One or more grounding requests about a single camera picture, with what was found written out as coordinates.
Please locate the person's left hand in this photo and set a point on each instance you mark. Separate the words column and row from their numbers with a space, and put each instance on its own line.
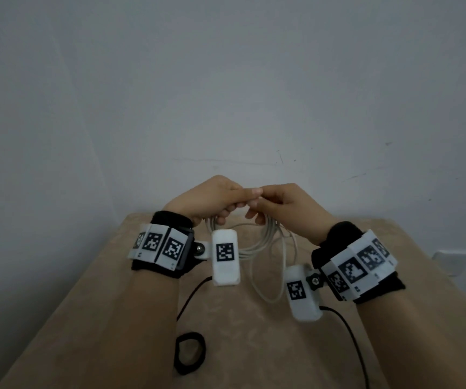
column 208, row 198

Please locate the person's right hand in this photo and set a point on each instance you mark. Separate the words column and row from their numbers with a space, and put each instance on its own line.
column 297, row 210

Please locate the person's left forearm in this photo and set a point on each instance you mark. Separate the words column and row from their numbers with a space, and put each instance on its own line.
column 131, row 336

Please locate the person's right forearm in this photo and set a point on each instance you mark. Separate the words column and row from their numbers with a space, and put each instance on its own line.
column 419, row 344

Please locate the black left wristband with markers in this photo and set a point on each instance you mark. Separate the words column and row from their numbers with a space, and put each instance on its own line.
column 164, row 247

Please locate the black wristband with markers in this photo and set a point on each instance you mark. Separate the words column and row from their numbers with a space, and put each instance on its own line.
column 358, row 267
column 164, row 247

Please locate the black right wristband with markers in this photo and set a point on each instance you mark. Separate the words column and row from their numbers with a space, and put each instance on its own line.
column 358, row 267

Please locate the beige covered table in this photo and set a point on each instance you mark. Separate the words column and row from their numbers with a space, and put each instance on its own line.
column 249, row 344

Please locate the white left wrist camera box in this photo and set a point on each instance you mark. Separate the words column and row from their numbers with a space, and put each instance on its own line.
column 225, row 275

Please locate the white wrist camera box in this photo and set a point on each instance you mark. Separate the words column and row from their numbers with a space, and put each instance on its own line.
column 306, row 309
column 225, row 275

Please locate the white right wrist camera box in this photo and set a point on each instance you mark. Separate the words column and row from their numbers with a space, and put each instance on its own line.
column 306, row 309

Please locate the white wall socket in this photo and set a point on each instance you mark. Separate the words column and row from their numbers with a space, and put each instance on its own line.
column 453, row 263

